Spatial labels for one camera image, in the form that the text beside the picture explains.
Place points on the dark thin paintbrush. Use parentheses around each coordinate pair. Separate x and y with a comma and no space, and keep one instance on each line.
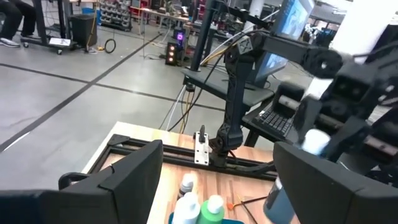
(250,213)

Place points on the black storage box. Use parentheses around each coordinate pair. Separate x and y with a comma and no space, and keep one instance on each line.
(82,31)

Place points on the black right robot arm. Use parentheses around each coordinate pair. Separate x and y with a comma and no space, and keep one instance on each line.
(236,93)

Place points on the black device with orange lights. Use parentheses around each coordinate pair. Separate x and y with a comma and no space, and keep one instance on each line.
(171,54)

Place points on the parts drawer cabinet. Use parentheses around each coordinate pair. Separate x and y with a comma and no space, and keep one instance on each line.
(115,14)

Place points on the silver mounting bracket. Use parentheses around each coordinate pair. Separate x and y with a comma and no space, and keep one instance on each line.
(201,152)

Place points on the black rolling desk frame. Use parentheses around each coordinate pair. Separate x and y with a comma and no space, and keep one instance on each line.
(40,18)

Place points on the grey laptop screen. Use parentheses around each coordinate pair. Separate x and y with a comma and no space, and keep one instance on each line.
(292,21)

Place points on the black side desk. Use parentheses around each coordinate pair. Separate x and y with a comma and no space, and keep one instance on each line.
(217,85)

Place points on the black device with purple light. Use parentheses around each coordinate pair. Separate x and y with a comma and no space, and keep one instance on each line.
(179,35)

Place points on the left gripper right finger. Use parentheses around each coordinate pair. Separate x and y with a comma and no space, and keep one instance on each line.
(326,199)

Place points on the person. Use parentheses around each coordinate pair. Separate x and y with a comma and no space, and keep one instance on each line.
(12,18)

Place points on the teal plastic bin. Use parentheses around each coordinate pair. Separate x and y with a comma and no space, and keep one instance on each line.
(233,221)

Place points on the black keyboard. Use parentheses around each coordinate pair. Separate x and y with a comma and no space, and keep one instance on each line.
(273,121)

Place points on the large white paint bottle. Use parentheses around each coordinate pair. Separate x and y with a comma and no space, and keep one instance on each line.
(186,211)

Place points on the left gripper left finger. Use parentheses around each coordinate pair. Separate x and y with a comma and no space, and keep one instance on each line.
(124,193)

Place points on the black vertical post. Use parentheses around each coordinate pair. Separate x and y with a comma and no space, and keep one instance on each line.
(203,34)

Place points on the paintbrush with orange tip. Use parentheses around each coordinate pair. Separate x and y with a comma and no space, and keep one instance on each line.
(230,206)

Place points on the black aluminium table frame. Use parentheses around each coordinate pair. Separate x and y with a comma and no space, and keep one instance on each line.
(174,155)

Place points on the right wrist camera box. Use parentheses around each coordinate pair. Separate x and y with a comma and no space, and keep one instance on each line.
(353,84)

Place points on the black clamp lever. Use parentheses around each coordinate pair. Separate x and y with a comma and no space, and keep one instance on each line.
(202,133)

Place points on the large green paint bottle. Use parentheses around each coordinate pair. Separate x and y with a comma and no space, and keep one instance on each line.
(211,214)

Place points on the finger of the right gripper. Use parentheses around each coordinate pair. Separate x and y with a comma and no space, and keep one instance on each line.
(308,115)
(351,137)

